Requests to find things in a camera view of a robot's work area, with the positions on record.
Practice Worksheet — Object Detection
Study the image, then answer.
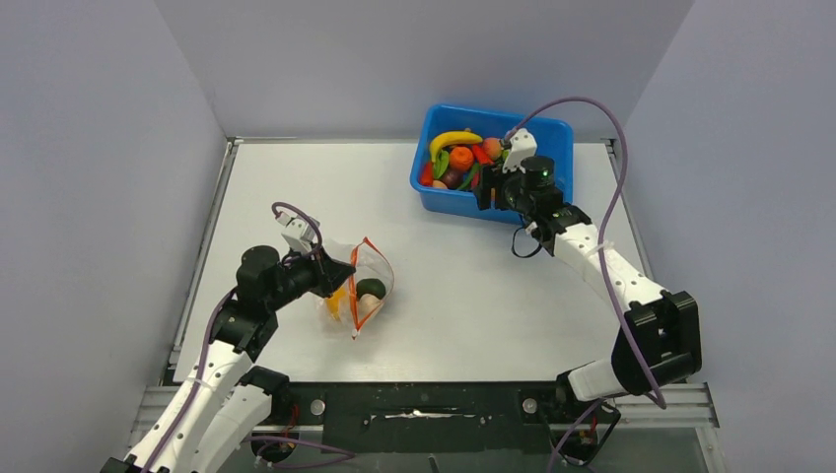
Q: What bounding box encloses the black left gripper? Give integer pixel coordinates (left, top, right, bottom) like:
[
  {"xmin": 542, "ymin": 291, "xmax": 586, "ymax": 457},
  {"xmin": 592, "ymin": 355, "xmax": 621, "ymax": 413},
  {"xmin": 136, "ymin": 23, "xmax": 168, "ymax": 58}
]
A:
[{"xmin": 266, "ymin": 240, "xmax": 355, "ymax": 311}]

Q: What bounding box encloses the yellow toy bell pepper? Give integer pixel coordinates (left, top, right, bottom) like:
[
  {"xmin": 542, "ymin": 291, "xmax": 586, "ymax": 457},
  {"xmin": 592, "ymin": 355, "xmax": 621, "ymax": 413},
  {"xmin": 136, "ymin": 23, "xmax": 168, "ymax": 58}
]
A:
[{"xmin": 325, "ymin": 287, "xmax": 348, "ymax": 321}]

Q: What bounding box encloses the clear zip top bag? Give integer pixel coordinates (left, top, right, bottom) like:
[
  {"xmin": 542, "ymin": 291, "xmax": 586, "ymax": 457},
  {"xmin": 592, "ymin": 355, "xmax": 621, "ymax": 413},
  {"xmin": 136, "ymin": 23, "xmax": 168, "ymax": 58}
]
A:
[{"xmin": 316, "ymin": 237, "xmax": 395, "ymax": 339}]

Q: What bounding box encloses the toy avocado half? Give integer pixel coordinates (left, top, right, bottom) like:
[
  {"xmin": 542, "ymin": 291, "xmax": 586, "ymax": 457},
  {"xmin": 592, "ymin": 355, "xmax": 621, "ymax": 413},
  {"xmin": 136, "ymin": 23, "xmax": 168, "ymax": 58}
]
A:
[{"xmin": 355, "ymin": 278, "xmax": 387, "ymax": 300}]

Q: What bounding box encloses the white toy garlic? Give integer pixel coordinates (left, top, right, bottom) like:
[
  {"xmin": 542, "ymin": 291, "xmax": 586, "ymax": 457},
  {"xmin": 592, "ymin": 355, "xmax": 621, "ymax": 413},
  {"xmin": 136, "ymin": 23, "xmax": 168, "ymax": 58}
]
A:
[{"xmin": 358, "ymin": 294, "xmax": 383, "ymax": 319}]

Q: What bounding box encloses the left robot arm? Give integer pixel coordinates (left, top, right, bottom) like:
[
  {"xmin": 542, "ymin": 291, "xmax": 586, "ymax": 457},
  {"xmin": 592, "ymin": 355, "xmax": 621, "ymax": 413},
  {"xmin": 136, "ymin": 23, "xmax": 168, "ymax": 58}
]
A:
[{"xmin": 102, "ymin": 245, "xmax": 356, "ymax": 472}]

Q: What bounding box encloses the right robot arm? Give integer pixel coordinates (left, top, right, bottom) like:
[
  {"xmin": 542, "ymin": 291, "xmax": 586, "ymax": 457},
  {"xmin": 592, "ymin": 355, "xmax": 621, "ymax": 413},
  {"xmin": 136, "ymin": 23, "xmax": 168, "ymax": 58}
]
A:
[{"xmin": 474, "ymin": 156, "xmax": 702, "ymax": 421}]

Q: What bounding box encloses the green toy chili pepper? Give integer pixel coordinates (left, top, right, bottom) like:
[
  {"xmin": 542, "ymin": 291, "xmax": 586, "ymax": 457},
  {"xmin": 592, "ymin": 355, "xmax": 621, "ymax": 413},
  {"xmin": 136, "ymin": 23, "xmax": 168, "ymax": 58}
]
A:
[{"xmin": 456, "ymin": 163, "xmax": 481, "ymax": 192}]

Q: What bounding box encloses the purple toy onion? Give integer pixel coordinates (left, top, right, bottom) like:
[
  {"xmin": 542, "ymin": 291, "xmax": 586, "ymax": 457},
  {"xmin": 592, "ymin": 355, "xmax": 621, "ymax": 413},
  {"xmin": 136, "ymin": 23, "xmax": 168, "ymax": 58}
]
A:
[{"xmin": 439, "ymin": 168, "xmax": 464, "ymax": 190}]

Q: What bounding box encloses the orange toy carrot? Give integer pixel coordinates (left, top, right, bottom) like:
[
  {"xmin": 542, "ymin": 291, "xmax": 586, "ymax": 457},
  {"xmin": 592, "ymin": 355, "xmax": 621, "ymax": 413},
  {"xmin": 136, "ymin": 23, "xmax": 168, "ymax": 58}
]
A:
[{"xmin": 470, "ymin": 144, "xmax": 494, "ymax": 167}]

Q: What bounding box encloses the orange toy tangerine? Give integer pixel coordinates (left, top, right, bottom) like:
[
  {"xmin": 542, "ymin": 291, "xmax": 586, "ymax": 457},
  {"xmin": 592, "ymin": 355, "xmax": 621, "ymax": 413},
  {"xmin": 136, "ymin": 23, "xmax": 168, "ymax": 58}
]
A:
[{"xmin": 449, "ymin": 146, "xmax": 475, "ymax": 172}]

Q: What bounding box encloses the toy peach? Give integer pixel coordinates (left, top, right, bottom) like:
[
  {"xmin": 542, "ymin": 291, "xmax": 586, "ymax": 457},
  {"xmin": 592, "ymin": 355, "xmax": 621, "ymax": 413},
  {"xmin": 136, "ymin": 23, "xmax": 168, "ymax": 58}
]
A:
[{"xmin": 481, "ymin": 137, "xmax": 504, "ymax": 162}]

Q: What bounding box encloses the green toy leaf vegetable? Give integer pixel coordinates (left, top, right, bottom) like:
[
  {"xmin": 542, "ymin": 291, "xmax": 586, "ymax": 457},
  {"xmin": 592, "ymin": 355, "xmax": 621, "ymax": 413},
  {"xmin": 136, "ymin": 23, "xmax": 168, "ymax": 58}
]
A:
[{"xmin": 433, "ymin": 150, "xmax": 450, "ymax": 180}]

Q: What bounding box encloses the yellow toy banana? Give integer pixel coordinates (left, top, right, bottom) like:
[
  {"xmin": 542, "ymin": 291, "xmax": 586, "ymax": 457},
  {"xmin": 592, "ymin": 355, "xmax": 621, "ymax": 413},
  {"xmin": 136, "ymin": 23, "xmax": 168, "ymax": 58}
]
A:
[{"xmin": 428, "ymin": 129, "xmax": 483, "ymax": 163}]

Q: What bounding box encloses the red toy chili pepper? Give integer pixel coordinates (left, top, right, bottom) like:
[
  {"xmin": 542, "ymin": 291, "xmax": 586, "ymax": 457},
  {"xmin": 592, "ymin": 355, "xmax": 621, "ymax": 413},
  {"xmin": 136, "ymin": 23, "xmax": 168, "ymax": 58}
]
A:
[{"xmin": 418, "ymin": 161, "xmax": 434, "ymax": 187}]

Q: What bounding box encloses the blue plastic bin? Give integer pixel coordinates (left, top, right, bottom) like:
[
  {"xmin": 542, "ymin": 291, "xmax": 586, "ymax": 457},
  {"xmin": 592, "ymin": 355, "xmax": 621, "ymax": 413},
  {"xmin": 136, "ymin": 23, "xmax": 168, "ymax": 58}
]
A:
[{"xmin": 409, "ymin": 103, "xmax": 574, "ymax": 225}]

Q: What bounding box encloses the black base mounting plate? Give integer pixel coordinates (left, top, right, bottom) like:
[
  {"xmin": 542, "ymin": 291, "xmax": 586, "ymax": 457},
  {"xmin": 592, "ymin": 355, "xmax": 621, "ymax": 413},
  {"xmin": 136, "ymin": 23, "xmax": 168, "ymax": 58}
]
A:
[{"xmin": 250, "ymin": 380, "xmax": 621, "ymax": 458}]

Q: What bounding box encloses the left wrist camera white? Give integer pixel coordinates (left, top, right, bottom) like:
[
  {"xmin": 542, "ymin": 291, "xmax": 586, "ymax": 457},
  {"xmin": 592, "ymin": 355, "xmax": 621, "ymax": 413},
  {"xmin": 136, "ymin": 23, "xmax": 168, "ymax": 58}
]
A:
[{"xmin": 276, "ymin": 212, "xmax": 320, "ymax": 255}]

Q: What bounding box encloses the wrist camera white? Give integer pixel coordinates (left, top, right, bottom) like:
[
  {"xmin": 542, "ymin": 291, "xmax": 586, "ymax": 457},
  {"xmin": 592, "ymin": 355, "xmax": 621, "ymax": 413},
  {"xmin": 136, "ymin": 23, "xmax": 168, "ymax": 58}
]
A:
[
  {"xmin": 276, "ymin": 212, "xmax": 320, "ymax": 255},
  {"xmin": 502, "ymin": 128, "xmax": 537, "ymax": 173}
]

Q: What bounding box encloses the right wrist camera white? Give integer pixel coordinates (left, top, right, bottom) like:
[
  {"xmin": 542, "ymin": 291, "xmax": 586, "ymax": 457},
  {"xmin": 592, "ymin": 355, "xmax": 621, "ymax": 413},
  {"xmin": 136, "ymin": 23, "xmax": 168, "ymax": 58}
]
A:
[{"xmin": 502, "ymin": 128, "xmax": 537, "ymax": 173}]

